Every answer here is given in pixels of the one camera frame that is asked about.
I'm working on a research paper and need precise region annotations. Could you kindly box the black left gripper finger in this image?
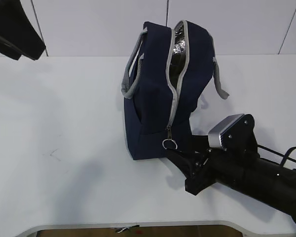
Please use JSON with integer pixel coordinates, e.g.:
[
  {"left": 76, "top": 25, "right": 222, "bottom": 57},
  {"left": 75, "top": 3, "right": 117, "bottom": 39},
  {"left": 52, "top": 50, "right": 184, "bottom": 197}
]
[
  {"left": 0, "top": 36, "right": 22, "bottom": 60},
  {"left": 0, "top": 0, "right": 46, "bottom": 61}
]

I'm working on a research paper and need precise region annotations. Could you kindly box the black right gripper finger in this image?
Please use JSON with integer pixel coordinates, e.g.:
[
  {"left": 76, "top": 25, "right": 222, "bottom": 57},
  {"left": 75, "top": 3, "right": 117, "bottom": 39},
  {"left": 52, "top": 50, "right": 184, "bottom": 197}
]
[
  {"left": 191, "top": 135, "right": 210, "bottom": 154},
  {"left": 165, "top": 149, "right": 207, "bottom": 178}
]

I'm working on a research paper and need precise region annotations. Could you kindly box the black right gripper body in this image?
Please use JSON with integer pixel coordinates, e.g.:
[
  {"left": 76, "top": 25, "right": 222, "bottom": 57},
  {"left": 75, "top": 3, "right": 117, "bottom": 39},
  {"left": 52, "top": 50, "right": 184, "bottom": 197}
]
[{"left": 183, "top": 148, "right": 227, "bottom": 196}]

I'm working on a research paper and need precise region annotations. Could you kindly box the navy blue insulated lunch bag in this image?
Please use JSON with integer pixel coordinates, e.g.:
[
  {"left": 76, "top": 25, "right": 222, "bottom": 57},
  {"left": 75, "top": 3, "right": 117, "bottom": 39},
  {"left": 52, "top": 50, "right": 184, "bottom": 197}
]
[{"left": 121, "top": 20, "right": 229, "bottom": 160}]

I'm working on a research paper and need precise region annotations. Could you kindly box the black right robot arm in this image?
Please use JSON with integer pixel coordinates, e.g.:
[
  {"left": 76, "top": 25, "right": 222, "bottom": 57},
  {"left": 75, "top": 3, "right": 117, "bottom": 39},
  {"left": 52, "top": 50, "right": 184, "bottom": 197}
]
[{"left": 166, "top": 134, "right": 296, "bottom": 224}]

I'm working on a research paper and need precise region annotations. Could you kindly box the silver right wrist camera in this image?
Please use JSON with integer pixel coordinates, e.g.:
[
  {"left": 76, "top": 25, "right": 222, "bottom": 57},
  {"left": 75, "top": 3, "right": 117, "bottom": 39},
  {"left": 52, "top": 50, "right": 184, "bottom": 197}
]
[{"left": 208, "top": 114, "right": 255, "bottom": 150}]

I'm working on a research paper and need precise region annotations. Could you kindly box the black cable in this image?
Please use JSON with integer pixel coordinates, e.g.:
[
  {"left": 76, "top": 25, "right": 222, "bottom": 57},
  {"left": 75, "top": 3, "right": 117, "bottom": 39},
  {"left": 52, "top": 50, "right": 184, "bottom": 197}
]
[{"left": 256, "top": 145, "right": 296, "bottom": 171}]

